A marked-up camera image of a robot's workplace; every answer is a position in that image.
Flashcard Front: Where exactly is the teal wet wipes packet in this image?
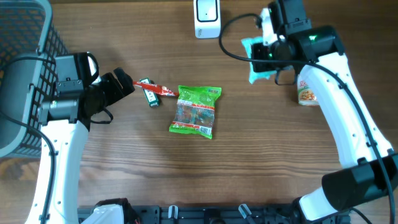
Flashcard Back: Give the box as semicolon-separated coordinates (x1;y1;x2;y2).
241;36;276;85

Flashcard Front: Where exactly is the small green box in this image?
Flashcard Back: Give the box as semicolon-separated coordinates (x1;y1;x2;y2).
140;78;160;108

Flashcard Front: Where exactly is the red snack packet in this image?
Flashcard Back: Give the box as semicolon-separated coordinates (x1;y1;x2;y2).
132;81;179;97

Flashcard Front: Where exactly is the cup noodles container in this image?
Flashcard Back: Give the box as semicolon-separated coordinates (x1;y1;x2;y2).
297;76;319;106

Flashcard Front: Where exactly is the green snack bag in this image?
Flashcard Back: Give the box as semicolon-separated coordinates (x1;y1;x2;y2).
169;85;222;139

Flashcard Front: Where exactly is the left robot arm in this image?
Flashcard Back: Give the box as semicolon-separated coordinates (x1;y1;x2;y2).
26;52;134;223

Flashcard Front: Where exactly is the white barcode scanner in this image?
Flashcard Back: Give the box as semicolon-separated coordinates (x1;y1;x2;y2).
193;0;221;39

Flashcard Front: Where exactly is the grey plastic shopping basket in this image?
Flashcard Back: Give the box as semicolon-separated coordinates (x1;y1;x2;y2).
0;0;69;159

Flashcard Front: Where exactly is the right camera cable black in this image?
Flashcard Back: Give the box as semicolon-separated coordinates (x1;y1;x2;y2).
218;12;397;224

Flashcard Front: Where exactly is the camera cable black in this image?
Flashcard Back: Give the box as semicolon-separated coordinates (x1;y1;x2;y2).
1;56;56;224
218;12;397;224

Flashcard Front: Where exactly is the left camera cable black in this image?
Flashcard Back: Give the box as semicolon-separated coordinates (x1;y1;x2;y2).
1;56;56;224

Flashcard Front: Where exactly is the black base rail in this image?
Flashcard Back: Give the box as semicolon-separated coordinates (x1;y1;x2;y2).
133;204;291;224

